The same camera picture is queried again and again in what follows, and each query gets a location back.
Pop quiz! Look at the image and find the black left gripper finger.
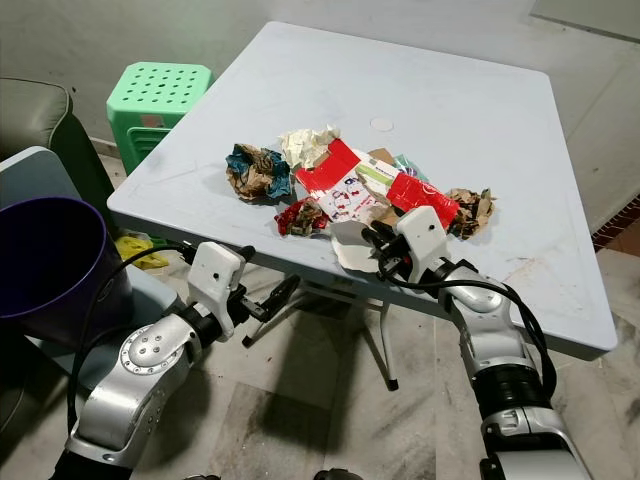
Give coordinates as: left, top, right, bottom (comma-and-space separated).
258, 275, 303, 321

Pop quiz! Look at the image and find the purple rubbish bin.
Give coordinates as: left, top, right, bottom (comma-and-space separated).
0, 197, 113, 346

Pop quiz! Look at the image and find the white paper plate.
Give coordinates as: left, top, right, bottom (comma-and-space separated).
330, 220, 391, 273

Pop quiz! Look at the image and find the flat red packet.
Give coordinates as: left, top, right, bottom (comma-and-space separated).
385, 172, 461, 226

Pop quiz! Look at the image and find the green white small box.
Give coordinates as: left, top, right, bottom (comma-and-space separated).
355, 158, 401, 196

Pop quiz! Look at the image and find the small teal wrapper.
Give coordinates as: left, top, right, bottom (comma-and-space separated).
393, 153, 426, 181

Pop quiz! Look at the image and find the small crumpled red wrapper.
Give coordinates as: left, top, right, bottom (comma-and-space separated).
275, 197, 329, 238

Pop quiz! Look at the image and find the grey metal table leg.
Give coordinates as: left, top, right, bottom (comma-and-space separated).
372, 298, 399, 391

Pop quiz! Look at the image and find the red white carton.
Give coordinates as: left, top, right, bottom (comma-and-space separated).
292, 138, 401, 223

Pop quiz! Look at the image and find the crumpled cream paper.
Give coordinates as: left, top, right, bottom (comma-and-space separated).
278, 125, 341, 171

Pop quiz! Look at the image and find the yellow crumpled bag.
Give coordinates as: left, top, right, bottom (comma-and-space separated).
115, 235, 166, 271

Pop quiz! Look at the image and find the crumpled teal brown paper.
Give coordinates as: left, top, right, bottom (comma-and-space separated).
226, 143, 296, 204

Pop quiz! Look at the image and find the green plastic stool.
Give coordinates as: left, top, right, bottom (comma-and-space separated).
106, 62, 213, 176

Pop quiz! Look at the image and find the grey blue chair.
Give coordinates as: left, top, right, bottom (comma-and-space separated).
0, 147, 191, 401

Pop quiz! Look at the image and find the dark green armchair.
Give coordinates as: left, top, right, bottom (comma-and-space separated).
0, 78, 116, 211

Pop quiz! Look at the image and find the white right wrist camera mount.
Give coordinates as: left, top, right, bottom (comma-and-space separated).
395, 205, 451, 286

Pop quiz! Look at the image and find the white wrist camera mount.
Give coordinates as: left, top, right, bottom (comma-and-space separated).
395, 205, 451, 286
188, 242, 249, 319

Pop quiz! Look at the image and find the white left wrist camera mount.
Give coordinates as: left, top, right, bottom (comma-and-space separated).
188, 242, 249, 319

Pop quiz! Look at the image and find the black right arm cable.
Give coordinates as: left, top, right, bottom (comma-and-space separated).
378, 270, 559, 401

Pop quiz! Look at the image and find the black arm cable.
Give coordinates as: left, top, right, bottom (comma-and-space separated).
66, 241, 193, 441
378, 270, 559, 401

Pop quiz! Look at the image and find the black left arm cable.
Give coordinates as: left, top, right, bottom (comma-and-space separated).
66, 241, 193, 441

